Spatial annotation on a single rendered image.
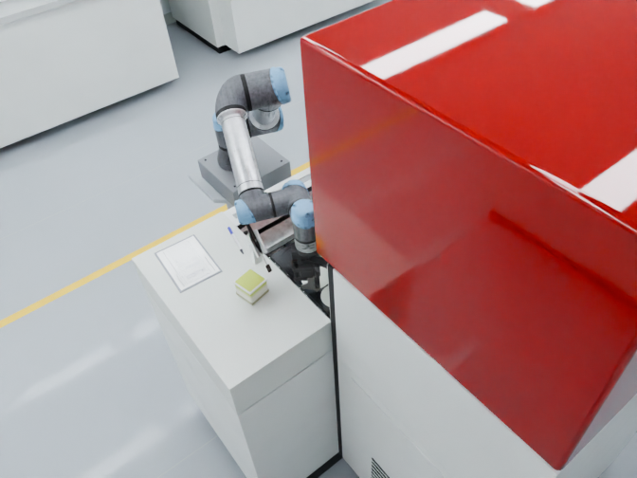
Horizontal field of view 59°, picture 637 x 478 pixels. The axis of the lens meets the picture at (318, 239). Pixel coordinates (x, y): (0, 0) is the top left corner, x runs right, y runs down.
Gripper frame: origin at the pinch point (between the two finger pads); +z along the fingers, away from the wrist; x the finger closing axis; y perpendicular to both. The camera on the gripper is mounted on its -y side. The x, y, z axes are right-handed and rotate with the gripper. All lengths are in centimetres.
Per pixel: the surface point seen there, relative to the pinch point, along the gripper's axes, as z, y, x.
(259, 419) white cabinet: 19.1, 21.1, 33.5
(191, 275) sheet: -5.6, 40.2, -4.9
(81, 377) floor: 91, 116, -32
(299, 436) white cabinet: 47, 11, 27
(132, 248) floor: 91, 106, -116
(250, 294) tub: -11.5, 20.0, 9.8
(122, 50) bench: 48, 127, -275
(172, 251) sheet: -6, 47, -16
